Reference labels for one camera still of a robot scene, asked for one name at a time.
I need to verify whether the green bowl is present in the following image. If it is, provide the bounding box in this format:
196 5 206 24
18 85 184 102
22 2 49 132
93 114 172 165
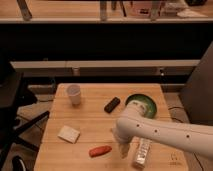
125 94 157 119

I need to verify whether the grey metal shelf rail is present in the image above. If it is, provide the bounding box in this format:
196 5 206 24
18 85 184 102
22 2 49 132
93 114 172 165
11 60 200 69

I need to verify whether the white glue bottle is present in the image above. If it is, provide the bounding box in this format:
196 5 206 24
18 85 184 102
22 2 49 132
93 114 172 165
133 138 151 168

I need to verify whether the white paper cup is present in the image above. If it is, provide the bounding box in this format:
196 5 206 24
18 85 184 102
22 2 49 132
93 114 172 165
66 84 81 105

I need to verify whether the black chair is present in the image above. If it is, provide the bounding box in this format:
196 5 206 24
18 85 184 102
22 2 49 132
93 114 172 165
0 58 50 171

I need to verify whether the red orange pepper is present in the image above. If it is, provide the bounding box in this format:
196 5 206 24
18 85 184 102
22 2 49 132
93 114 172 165
89 145 112 157

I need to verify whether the white folded cloth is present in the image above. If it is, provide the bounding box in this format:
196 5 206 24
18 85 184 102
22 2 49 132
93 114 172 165
58 126 80 143

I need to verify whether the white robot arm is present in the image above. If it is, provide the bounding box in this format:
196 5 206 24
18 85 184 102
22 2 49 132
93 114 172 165
112 100 213 159

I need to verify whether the dark grey panel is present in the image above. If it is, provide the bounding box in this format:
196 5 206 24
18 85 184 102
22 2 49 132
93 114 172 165
179 41 213 126

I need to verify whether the dark brown rectangular block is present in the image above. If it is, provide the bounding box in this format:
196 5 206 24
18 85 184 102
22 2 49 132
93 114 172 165
104 97 120 113

